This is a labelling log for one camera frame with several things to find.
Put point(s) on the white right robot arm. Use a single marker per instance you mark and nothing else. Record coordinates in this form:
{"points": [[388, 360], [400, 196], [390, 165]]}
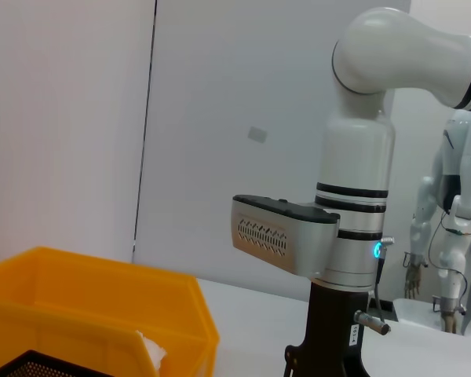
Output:
{"points": [[357, 157]]}

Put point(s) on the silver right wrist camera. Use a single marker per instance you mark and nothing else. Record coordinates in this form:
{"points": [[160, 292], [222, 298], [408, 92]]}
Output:
{"points": [[282, 235]]}

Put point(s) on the right gripper silver plug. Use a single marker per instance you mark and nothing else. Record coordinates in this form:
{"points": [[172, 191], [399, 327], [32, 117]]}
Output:
{"points": [[373, 322]]}

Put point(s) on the yellow plastic bin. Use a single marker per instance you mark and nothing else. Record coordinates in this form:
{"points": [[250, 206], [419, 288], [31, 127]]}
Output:
{"points": [[82, 294]]}

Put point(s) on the white rounded table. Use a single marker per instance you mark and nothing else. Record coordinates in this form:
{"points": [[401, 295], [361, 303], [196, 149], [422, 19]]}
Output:
{"points": [[416, 314]]}

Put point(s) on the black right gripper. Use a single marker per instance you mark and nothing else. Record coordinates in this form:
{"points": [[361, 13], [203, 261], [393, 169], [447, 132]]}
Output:
{"points": [[333, 337]]}

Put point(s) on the white paper ball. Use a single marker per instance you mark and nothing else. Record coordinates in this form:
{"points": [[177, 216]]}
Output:
{"points": [[153, 349]]}

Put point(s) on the black mesh pen holder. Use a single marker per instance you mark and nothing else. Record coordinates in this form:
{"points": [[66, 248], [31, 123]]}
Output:
{"points": [[35, 365]]}

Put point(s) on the black flat box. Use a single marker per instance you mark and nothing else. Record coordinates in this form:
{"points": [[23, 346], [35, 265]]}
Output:
{"points": [[384, 310]]}

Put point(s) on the white humanoid robot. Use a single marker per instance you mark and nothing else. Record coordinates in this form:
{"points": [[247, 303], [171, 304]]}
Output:
{"points": [[467, 165]]}

